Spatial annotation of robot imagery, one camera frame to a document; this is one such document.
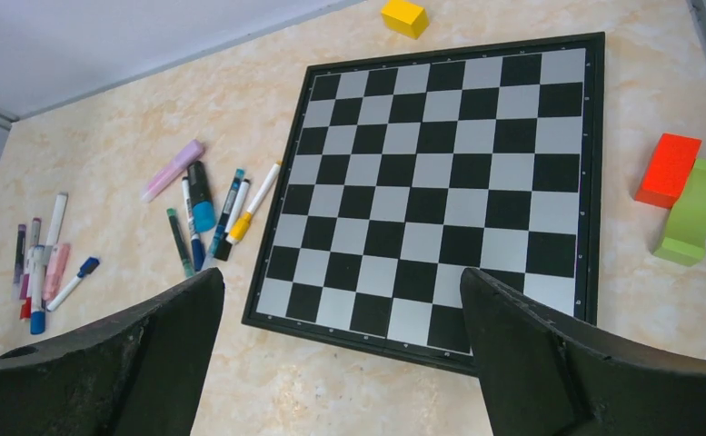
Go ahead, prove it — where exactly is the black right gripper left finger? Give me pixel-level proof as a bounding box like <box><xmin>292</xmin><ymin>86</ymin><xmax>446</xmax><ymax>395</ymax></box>
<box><xmin>0</xmin><ymin>269</ymin><xmax>225</xmax><ymax>435</ymax></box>

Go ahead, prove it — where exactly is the green curved block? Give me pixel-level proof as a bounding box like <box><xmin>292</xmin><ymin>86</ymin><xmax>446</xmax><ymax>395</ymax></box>
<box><xmin>653</xmin><ymin>158</ymin><xmax>706</xmax><ymax>266</ymax></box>

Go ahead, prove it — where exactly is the green gel pen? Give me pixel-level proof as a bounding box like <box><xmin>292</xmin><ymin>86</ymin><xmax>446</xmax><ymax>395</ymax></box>
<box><xmin>166</xmin><ymin>208</ymin><xmax>194</xmax><ymax>278</ymax></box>

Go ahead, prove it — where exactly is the white marker black cap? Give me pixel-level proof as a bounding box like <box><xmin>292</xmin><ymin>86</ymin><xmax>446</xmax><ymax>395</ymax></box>
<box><xmin>214</xmin><ymin>178</ymin><xmax>251</xmax><ymax>261</ymax></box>

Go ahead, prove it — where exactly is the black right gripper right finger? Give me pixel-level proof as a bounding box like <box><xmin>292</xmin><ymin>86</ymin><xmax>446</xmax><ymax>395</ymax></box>
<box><xmin>460</xmin><ymin>268</ymin><xmax>706</xmax><ymax>435</ymax></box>

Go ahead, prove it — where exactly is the black white chessboard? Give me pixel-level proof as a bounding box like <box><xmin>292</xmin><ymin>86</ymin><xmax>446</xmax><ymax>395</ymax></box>
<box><xmin>242</xmin><ymin>33</ymin><xmax>606</xmax><ymax>373</ymax></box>

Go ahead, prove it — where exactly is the pink highlighter pen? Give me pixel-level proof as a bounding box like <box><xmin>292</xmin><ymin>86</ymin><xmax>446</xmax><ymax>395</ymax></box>
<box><xmin>141</xmin><ymin>139</ymin><xmax>204</xmax><ymax>203</ymax></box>

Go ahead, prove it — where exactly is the black marker blue cap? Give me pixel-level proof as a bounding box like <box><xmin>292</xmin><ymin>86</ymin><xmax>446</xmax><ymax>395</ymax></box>
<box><xmin>187</xmin><ymin>161</ymin><xmax>215</xmax><ymax>233</ymax></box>

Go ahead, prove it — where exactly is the white marker dark blue cap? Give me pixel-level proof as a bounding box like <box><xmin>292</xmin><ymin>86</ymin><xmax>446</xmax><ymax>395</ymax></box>
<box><xmin>182</xmin><ymin>176</ymin><xmax>205</xmax><ymax>272</ymax></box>

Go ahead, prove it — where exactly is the red block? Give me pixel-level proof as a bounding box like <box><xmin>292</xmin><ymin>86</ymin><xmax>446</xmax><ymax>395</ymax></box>
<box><xmin>633</xmin><ymin>133</ymin><xmax>702</xmax><ymax>209</ymax></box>

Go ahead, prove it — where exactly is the white pen grey cap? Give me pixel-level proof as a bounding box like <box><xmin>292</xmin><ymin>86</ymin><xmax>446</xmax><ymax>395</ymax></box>
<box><xmin>44</xmin><ymin>192</ymin><xmax>68</xmax><ymax>263</ymax></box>

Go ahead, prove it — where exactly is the yellow block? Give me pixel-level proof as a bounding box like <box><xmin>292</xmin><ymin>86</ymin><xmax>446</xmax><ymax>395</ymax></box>
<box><xmin>381</xmin><ymin>0</ymin><xmax>429</xmax><ymax>39</ymax></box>

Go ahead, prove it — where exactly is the small white blue marker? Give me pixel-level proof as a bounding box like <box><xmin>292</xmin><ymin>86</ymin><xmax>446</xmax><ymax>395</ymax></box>
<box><xmin>45</xmin><ymin>257</ymin><xmax>100</xmax><ymax>312</ymax></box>

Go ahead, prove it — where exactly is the magenta capped pen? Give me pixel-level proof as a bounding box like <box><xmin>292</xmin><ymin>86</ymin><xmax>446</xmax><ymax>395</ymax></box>
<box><xmin>20</xmin><ymin>217</ymin><xmax>42</xmax><ymax>301</ymax></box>

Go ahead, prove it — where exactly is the red capped pen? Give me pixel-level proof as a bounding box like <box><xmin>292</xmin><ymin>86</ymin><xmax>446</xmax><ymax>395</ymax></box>
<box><xmin>19</xmin><ymin>248</ymin><xmax>34</xmax><ymax>320</ymax></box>

